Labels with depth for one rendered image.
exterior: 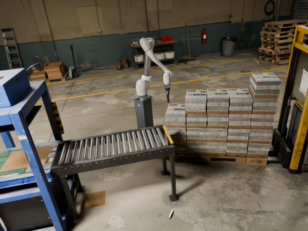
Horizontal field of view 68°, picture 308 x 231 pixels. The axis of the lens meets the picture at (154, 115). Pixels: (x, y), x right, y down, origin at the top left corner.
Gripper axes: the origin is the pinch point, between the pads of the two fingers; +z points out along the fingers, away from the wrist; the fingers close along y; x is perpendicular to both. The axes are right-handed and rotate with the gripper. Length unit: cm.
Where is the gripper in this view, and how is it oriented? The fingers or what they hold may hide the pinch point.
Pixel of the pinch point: (168, 100)
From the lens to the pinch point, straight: 337.4
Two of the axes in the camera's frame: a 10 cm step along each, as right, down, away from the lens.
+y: 1.8, -4.5, 8.8
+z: 0.8, 8.9, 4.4
